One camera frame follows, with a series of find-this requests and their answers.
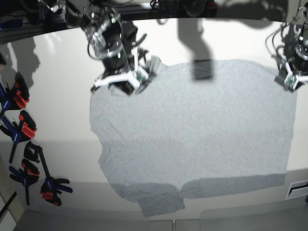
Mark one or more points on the lower left blue clamp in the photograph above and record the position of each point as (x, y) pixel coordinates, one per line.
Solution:
(27, 176)

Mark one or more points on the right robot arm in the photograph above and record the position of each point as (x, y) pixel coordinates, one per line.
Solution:
(112, 41)

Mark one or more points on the black strip at edge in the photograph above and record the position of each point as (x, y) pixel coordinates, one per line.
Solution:
(7, 204)

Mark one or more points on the long black bar clamp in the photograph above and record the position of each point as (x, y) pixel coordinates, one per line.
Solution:
(51, 186)

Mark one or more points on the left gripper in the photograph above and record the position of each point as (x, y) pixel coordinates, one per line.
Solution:
(287, 69)

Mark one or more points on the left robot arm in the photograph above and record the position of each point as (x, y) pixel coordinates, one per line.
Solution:
(292, 56)

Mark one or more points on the grey T-shirt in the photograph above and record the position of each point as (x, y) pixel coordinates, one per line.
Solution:
(203, 129)

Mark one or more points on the blue red clamp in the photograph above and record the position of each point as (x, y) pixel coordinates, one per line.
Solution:
(24, 131)
(14, 98)

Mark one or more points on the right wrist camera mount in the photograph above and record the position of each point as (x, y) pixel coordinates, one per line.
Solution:
(102, 81)

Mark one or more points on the top blue red clamp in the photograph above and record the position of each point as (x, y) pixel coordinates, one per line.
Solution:
(14, 98)

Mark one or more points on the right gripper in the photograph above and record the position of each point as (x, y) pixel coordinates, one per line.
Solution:
(136, 74)

